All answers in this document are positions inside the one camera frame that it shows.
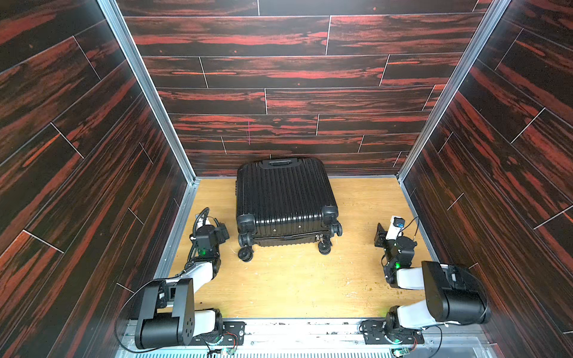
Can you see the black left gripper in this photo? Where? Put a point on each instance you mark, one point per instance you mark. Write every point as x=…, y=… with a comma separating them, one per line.
x=220, y=234

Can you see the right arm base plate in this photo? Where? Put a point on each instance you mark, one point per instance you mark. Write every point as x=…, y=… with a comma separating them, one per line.
x=379, y=332

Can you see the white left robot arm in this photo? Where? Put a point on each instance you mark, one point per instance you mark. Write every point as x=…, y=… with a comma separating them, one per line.
x=167, y=315

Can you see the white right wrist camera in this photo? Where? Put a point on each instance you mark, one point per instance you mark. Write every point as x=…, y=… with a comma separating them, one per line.
x=396, y=226

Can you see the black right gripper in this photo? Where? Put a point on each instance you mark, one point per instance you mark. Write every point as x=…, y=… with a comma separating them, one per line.
x=380, y=235

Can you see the black hard-shell suitcase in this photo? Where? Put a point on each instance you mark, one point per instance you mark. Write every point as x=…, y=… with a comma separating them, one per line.
x=286, y=201

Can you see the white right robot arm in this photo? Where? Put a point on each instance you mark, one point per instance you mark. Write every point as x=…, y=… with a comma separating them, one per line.
x=453, y=295

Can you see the aluminium front rail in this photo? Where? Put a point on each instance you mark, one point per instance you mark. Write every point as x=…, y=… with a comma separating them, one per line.
x=329, y=338

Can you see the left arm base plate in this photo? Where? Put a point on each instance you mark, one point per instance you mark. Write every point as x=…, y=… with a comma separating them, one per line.
x=224, y=333

